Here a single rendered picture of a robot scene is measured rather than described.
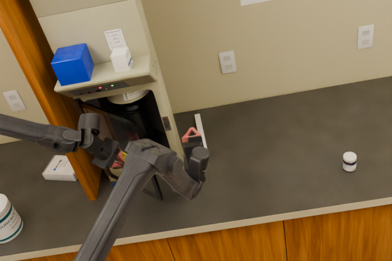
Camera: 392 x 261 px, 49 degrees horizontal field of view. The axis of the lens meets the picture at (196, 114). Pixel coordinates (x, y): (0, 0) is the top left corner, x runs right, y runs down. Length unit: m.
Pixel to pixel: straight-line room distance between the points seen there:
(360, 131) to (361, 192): 0.33
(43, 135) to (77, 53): 0.28
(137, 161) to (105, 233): 0.16
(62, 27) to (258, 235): 1.04
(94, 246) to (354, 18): 1.53
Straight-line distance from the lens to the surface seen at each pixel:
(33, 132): 1.40
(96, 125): 1.44
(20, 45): 1.45
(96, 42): 1.48
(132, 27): 1.44
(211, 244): 1.76
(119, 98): 1.62
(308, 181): 1.71
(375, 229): 1.87
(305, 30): 2.00
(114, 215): 0.92
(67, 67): 1.42
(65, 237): 1.78
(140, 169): 0.91
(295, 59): 2.07
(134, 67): 1.43
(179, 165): 1.01
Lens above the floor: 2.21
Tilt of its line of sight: 37 degrees down
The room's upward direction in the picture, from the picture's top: 13 degrees counter-clockwise
